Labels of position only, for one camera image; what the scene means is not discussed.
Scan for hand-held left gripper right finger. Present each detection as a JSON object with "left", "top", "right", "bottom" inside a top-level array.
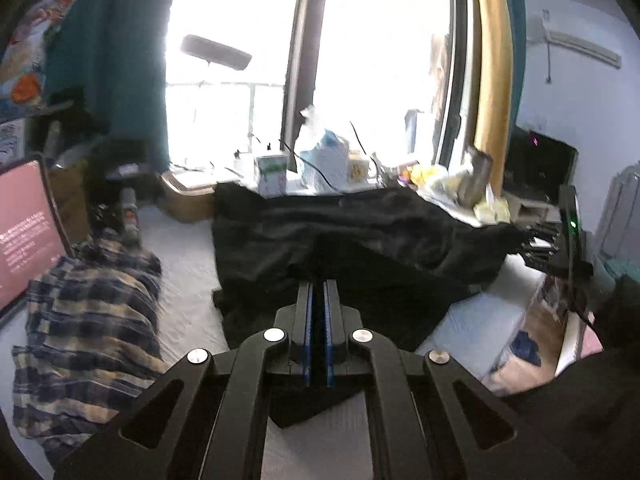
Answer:
[{"left": 322, "top": 280, "right": 576, "bottom": 480}]

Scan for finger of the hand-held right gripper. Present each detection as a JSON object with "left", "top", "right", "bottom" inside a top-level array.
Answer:
[
  {"left": 527, "top": 222, "right": 561, "bottom": 242},
  {"left": 520, "top": 242, "right": 558, "bottom": 271}
]

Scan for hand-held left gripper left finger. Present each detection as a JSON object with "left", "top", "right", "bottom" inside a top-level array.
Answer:
[{"left": 52, "top": 280, "right": 316, "bottom": 480}]

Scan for black pants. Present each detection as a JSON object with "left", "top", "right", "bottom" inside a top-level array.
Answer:
[{"left": 210, "top": 182, "right": 531, "bottom": 428}]

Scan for white radiator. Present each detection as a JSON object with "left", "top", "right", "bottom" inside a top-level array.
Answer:
[{"left": 597, "top": 160, "right": 640, "bottom": 261}]

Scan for black monitor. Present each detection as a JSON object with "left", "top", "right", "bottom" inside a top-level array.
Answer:
[{"left": 505, "top": 127, "right": 580, "bottom": 206}]

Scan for metal tumbler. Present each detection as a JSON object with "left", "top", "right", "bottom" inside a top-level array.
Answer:
[{"left": 457, "top": 145, "right": 496, "bottom": 208}]

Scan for blue cloth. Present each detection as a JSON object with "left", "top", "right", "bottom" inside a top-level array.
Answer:
[{"left": 512, "top": 332, "right": 543, "bottom": 366}]

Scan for white textured bedspread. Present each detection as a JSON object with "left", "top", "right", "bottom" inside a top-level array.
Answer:
[{"left": 0, "top": 205, "right": 551, "bottom": 480}]

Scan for small yellow toy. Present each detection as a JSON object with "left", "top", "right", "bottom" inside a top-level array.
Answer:
[{"left": 407, "top": 165, "right": 443, "bottom": 188}]

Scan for person's dark clothing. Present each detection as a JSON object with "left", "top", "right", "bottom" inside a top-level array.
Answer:
[{"left": 505, "top": 285, "right": 640, "bottom": 480}]

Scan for white and green carton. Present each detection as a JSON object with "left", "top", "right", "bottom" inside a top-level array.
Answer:
[{"left": 254, "top": 154, "right": 288, "bottom": 197}]

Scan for cream mug with yellow bear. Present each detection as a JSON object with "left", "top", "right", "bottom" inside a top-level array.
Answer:
[{"left": 347, "top": 152, "right": 373, "bottom": 183}]

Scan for white perforated basket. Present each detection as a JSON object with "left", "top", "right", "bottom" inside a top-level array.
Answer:
[{"left": 297, "top": 130, "right": 351, "bottom": 192}]

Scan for yellow curtain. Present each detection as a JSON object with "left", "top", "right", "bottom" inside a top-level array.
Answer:
[{"left": 472, "top": 0, "right": 516, "bottom": 196}]

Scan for beige storage box with lid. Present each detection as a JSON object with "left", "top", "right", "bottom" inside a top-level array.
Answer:
[{"left": 160, "top": 167, "right": 241, "bottom": 223}]

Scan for white air conditioner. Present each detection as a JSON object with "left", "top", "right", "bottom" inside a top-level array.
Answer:
[{"left": 525, "top": 7, "right": 623, "bottom": 68}]

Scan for bottle with red label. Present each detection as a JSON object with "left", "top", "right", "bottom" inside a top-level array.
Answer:
[{"left": 117, "top": 187, "right": 141, "bottom": 241}]

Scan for plaid shirt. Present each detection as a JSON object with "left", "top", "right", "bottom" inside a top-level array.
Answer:
[{"left": 11, "top": 235, "right": 168, "bottom": 463}]

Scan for black bag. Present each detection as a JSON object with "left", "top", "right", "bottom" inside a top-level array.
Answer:
[{"left": 87, "top": 137, "right": 166, "bottom": 196}]

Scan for desk lamp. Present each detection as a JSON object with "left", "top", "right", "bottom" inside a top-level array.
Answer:
[{"left": 181, "top": 34, "right": 253, "bottom": 72}]

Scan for laptop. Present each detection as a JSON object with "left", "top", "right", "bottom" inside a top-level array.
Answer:
[{"left": 0, "top": 155, "right": 73, "bottom": 326}]

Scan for teal curtain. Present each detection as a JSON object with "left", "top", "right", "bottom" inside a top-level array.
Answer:
[{"left": 45, "top": 0, "right": 171, "bottom": 176}]

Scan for colourful snack bag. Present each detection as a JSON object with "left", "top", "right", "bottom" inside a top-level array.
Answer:
[{"left": 0, "top": 0, "right": 81, "bottom": 121}]

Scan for black cable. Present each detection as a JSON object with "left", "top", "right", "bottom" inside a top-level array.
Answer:
[{"left": 280, "top": 121, "right": 386, "bottom": 193}]

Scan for dark window frame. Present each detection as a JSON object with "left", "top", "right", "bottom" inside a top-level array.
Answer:
[{"left": 280, "top": 0, "right": 333, "bottom": 156}]

